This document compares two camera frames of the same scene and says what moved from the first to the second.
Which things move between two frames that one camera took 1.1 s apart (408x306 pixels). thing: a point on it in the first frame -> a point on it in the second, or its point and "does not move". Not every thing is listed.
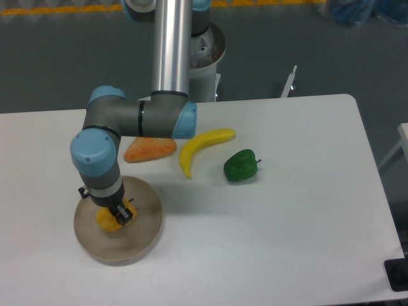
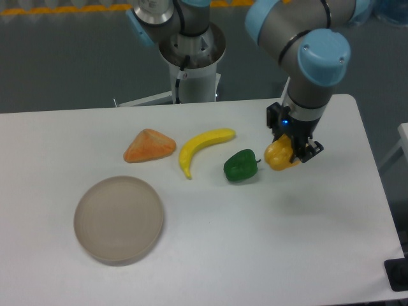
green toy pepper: [241, 165] does not move
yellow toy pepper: [108, 222] -> [278, 153]
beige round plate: [132, 243] does not move
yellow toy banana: [191, 145] does not move
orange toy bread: [143, 148] does not move
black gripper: [124, 215] -> [300, 131]
